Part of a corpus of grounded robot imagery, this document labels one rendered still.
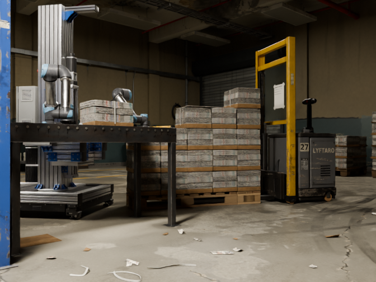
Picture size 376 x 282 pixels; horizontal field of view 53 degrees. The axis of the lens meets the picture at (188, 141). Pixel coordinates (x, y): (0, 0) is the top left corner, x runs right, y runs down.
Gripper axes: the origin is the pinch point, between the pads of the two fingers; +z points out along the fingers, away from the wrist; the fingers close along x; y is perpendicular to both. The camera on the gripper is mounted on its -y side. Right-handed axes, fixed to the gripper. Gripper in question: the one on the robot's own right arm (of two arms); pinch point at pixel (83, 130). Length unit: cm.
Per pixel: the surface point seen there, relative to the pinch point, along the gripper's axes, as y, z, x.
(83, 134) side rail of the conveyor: -11, -33, -67
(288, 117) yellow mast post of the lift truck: 11, 209, -70
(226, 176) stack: -50, 154, -22
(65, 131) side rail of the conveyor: -10, -46, -67
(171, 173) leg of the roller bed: -42, 44, -64
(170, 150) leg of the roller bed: -23, 44, -65
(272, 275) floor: -95, 10, -183
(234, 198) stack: -75, 163, -23
